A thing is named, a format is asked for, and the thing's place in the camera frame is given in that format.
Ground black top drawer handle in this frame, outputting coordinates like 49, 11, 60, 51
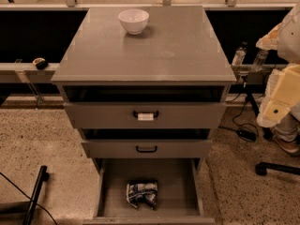
132, 111, 159, 121

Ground clear water bottle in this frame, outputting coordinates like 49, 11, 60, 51
253, 49, 269, 71
232, 41, 248, 67

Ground grey drawer cabinet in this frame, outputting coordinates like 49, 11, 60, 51
51, 5, 237, 173

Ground black middle drawer handle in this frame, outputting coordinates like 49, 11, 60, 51
135, 145, 158, 153

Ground grey top drawer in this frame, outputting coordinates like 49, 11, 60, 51
63, 85, 226, 128

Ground black drawer handle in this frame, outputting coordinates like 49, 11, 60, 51
132, 111, 159, 121
135, 145, 158, 153

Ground white ceramic bowl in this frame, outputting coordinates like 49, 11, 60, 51
118, 9, 149, 35

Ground black chair base leg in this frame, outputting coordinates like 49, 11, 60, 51
255, 162, 300, 175

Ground grey bottom drawer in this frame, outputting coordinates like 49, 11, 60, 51
82, 158, 215, 225

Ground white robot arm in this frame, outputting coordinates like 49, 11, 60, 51
256, 3, 300, 128

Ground black floor cable left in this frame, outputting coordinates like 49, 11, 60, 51
0, 172, 59, 225

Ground tan shoe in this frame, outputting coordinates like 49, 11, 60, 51
273, 127, 300, 157

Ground black tripod leg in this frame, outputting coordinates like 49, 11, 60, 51
244, 85, 273, 141

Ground black stand leg left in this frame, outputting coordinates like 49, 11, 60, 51
22, 165, 49, 225

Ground clear water bottle left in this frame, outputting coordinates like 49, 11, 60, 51
232, 41, 248, 67

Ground grey drawer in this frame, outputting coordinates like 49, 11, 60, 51
63, 85, 226, 128
82, 128, 212, 158
82, 158, 215, 225

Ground clear water bottle right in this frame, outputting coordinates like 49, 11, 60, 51
253, 49, 269, 71

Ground person leg beige trousers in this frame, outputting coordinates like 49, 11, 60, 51
275, 113, 300, 143

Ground grey middle drawer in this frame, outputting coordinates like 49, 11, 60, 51
82, 128, 212, 158

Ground black power adapter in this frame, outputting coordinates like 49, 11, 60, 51
237, 128, 256, 142

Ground blue chip bag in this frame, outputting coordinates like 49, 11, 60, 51
126, 181, 158, 209

